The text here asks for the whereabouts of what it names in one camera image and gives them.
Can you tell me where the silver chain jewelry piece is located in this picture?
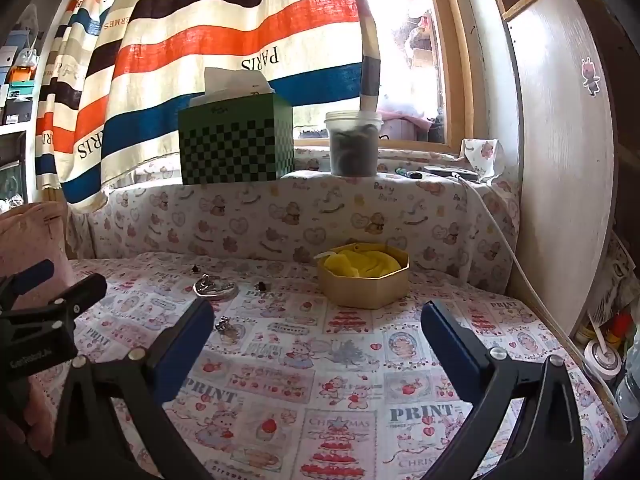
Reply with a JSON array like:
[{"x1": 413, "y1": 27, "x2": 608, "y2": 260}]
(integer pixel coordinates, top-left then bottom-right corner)
[{"x1": 215, "y1": 316, "x2": 240, "y2": 346}]

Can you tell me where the silver bracelet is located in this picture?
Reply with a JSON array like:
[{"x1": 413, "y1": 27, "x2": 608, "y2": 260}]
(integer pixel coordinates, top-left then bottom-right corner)
[{"x1": 192, "y1": 273, "x2": 241, "y2": 302}]

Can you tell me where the gold octagonal jewelry box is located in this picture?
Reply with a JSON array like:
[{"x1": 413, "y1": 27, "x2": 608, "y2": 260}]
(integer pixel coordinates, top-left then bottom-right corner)
[{"x1": 314, "y1": 243, "x2": 410, "y2": 310}]

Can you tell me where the person's left hand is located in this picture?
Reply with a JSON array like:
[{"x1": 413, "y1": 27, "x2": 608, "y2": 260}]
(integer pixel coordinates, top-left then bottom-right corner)
[{"x1": 1, "y1": 377, "x2": 53, "y2": 457}]

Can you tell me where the white tape roll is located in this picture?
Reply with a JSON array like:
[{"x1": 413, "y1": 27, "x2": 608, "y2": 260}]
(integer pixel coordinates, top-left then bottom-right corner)
[{"x1": 584, "y1": 339, "x2": 622, "y2": 382}]

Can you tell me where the baby bear printed cover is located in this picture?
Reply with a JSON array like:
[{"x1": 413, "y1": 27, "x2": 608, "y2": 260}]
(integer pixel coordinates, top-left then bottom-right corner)
[{"x1": 67, "y1": 141, "x2": 520, "y2": 292}]

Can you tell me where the yellow cloth lining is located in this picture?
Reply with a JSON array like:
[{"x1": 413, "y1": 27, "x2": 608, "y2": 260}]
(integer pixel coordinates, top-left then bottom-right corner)
[{"x1": 323, "y1": 247, "x2": 401, "y2": 278}]

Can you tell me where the clear plastic bottle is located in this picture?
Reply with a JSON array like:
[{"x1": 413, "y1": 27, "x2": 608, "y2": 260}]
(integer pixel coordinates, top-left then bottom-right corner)
[{"x1": 615, "y1": 332, "x2": 640, "y2": 422}]

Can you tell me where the green checkered tissue box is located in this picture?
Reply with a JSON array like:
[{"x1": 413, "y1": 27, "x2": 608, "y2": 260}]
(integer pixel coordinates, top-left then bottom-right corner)
[{"x1": 178, "y1": 93, "x2": 295, "y2": 185}]

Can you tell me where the shelf with boxes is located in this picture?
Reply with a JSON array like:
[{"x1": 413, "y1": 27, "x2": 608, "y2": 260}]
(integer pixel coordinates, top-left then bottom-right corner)
[{"x1": 1, "y1": 3, "x2": 40, "y2": 212}]

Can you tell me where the plastic jar with dark contents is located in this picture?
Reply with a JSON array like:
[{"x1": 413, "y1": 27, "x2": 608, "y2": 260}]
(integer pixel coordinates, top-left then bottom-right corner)
[{"x1": 324, "y1": 110, "x2": 383, "y2": 178}]

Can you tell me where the white tissue paper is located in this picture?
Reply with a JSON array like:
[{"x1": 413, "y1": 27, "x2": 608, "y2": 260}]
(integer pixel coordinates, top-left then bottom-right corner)
[{"x1": 189, "y1": 67, "x2": 274, "y2": 107}]

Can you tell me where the striped Paris curtain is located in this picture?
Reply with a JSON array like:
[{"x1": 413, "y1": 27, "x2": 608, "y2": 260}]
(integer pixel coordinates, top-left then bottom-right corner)
[{"x1": 35, "y1": 0, "x2": 362, "y2": 211}]

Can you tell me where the white wooden cabinet panel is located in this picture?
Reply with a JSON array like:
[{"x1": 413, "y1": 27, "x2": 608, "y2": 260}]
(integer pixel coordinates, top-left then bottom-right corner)
[{"x1": 506, "y1": 0, "x2": 617, "y2": 335}]

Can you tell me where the cartoon bear sticker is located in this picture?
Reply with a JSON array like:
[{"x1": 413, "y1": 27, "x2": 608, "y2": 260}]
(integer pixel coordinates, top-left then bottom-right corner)
[{"x1": 580, "y1": 56, "x2": 600, "y2": 96}]

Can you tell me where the narrow striped curtain strip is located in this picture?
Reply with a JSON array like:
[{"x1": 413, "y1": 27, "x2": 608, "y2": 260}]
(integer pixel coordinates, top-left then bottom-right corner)
[{"x1": 356, "y1": 0, "x2": 381, "y2": 112}]

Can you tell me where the white charging cable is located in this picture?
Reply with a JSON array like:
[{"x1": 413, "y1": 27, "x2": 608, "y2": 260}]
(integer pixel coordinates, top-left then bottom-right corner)
[{"x1": 451, "y1": 171, "x2": 591, "y2": 356}]

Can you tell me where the wooden window frame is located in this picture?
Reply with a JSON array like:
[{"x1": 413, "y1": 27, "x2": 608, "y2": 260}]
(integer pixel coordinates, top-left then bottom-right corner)
[{"x1": 294, "y1": 0, "x2": 476, "y2": 155}]

